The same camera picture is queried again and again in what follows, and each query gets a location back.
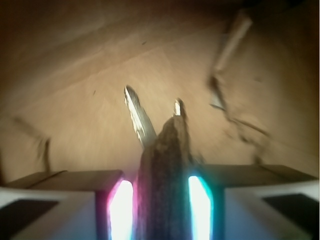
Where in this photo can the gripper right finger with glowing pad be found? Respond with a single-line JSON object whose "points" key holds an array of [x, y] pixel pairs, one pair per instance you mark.
{"points": [[253, 202]]}

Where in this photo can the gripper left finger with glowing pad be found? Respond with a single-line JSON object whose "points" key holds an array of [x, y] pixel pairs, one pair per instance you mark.
{"points": [[67, 205]]}

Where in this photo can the dark brown wood chip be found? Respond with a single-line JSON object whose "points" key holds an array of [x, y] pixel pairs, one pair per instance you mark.
{"points": [[161, 189]]}

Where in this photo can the bunch of silver keys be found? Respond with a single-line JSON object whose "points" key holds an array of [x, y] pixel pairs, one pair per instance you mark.
{"points": [[141, 122]]}

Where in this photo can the brown paper bag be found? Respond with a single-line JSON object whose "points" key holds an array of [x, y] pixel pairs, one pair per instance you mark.
{"points": [[246, 70]]}

